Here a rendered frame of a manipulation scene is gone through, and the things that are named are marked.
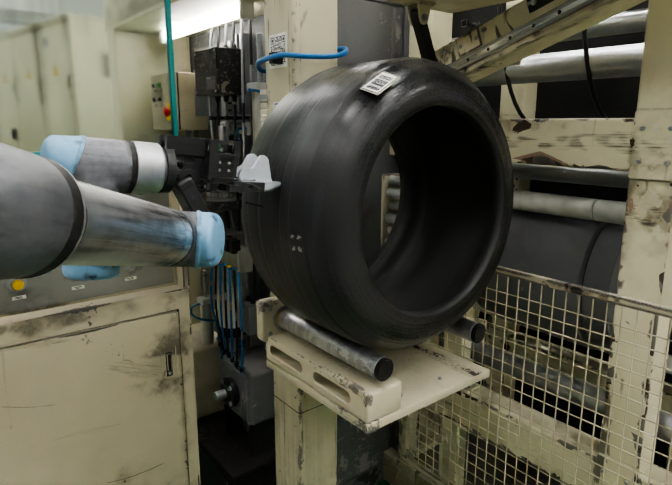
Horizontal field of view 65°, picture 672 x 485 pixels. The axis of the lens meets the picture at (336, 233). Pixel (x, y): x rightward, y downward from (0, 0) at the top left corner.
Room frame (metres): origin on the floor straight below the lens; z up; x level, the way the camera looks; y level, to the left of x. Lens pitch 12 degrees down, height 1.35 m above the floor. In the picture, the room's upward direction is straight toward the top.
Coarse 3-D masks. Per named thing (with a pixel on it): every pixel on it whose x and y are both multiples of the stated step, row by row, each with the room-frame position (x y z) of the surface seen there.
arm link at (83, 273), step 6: (66, 270) 0.68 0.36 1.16; (72, 270) 0.68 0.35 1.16; (78, 270) 0.67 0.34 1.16; (84, 270) 0.68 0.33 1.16; (90, 270) 0.68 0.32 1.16; (96, 270) 0.68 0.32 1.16; (102, 270) 0.69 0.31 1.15; (108, 270) 0.69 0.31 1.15; (114, 270) 0.70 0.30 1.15; (66, 276) 0.68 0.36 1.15; (72, 276) 0.68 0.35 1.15; (78, 276) 0.67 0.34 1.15; (84, 276) 0.68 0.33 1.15; (90, 276) 0.68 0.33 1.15; (96, 276) 0.68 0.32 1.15; (102, 276) 0.69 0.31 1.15; (108, 276) 0.69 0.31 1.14; (114, 276) 0.70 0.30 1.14
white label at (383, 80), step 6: (384, 72) 0.95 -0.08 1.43; (372, 78) 0.94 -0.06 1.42; (378, 78) 0.94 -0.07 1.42; (384, 78) 0.94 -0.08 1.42; (390, 78) 0.93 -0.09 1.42; (396, 78) 0.93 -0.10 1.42; (366, 84) 0.93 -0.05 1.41; (372, 84) 0.93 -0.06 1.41; (378, 84) 0.92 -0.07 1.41; (384, 84) 0.92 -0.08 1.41; (390, 84) 0.92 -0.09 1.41; (366, 90) 0.92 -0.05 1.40; (372, 90) 0.91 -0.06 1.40; (378, 90) 0.91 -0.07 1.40
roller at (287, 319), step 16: (288, 320) 1.13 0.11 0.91; (304, 320) 1.11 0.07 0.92; (304, 336) 1.08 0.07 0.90; (320, 336) 1.04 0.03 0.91; (336, 336) 1.02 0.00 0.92; (336, 352) 0.99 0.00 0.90; (352, 352) 0.96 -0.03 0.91; (368, 352) 0.94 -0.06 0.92; (368, 368) 0.91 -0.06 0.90; (384, 368) 0.91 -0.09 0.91
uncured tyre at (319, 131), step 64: (384, 64) 0.99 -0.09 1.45; (320, 128) 0.90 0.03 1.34; (384, 128) 0.91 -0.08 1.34; (448, 128) 1.28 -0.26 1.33; (256, 192) 0.98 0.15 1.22; (320, 192) 0.86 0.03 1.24; (448, 192) 1.33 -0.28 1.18; (512, 192) 1.16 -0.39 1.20; (256, 256) 1.00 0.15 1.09; (320, 256) 0.86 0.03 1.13; (384, 256) 1.30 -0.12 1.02; (448, 256) 1.26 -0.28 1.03; (320, 320) 0.94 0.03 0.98; (384, 320) 0.92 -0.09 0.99; (448, 320) 1.03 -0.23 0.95
